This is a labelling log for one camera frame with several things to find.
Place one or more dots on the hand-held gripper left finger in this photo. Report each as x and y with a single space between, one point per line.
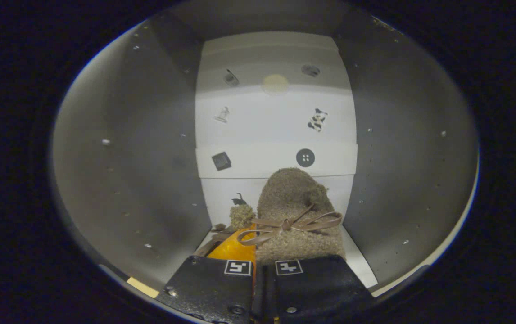
208 288

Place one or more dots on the brown fuzzy slipper shoe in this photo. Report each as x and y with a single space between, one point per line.
291 198
242 216

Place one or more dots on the white cabinet shelf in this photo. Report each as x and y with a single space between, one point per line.
262 162

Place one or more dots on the grey shoe cabinet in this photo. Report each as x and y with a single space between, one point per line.
127 148

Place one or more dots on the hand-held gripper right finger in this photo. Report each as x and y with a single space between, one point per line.
321 288

